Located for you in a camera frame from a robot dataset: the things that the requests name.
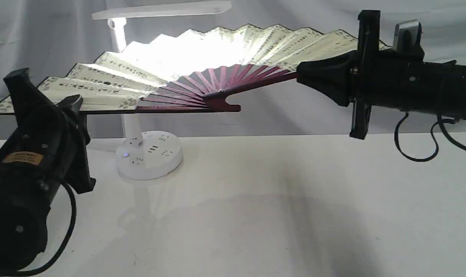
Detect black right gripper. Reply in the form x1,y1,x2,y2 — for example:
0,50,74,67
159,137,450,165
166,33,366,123
296,10,381,140

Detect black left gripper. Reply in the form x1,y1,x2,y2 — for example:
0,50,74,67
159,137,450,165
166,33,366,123
1,68,96,194

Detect folding paper fan dark ribs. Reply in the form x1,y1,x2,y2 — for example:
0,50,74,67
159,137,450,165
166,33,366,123
0,24,393,115

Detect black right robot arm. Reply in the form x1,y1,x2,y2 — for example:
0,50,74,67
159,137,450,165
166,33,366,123
296,10,466,140

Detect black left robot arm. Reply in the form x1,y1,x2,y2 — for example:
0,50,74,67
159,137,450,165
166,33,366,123
0,68,96,277

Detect white desk lamp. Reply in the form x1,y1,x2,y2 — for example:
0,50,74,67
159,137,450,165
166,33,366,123
92,0,232,180

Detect grey backdrop curtain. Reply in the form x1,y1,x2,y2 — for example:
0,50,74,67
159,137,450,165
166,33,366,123
0,0,466,137

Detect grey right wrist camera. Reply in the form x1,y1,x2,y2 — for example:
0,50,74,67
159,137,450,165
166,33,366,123
393,19,422,53

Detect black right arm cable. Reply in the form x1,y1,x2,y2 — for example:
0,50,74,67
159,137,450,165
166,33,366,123
394,112,466,162

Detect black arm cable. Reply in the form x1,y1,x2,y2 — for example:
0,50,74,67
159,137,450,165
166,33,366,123
0,181,77,277
394,112,466,162

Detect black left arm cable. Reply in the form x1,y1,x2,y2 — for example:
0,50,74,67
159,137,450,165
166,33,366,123
0,181,77,277

